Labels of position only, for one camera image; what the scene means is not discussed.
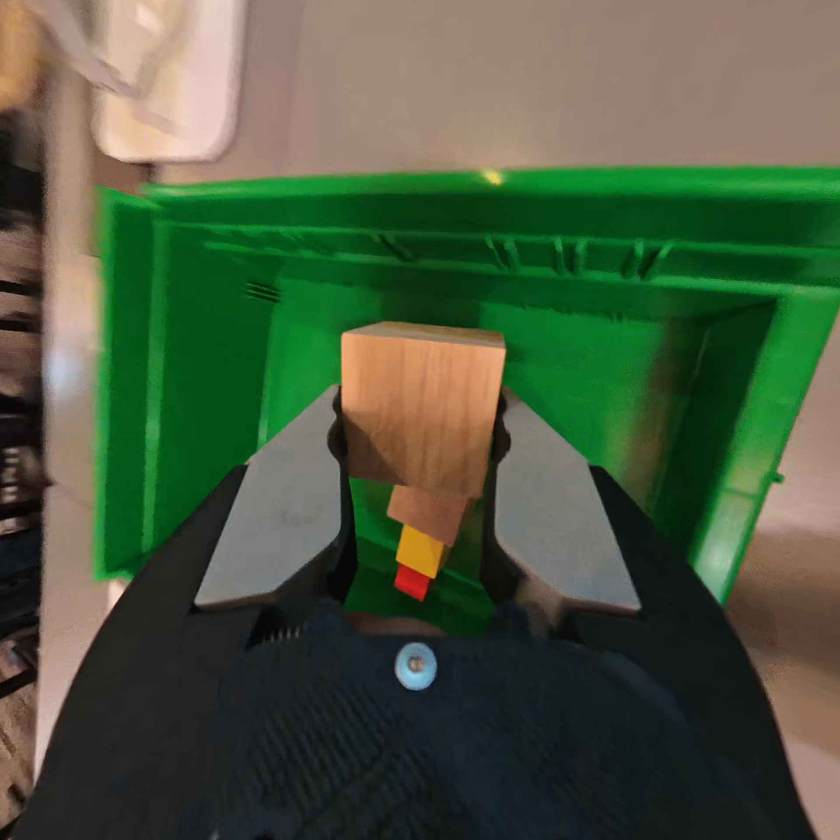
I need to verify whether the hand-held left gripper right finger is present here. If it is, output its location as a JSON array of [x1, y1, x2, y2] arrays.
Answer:
[[479, 386, 642, 632]]

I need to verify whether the yellow cube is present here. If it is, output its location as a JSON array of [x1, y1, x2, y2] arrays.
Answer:
[[395, 524, 446, 580]]

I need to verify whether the medium wooden cube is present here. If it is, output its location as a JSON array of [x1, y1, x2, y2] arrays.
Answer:
[[386, 484, 471, 547]]

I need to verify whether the small red cube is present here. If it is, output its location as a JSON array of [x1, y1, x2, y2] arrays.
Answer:
[[393, 563, 432, 602]]

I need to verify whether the green plastic bin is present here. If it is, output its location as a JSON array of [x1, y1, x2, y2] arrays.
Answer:
[[91, 164, 840, 621]]

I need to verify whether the large light wooden cube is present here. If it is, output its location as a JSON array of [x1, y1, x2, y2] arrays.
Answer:
[[339, 322, 508, 497]]

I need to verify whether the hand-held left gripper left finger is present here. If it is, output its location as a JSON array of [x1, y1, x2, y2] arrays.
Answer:
[[193, 384, 361, 610]]

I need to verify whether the instruction sheet stand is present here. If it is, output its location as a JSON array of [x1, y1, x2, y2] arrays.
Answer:
[[0, 0, 249, 165]]

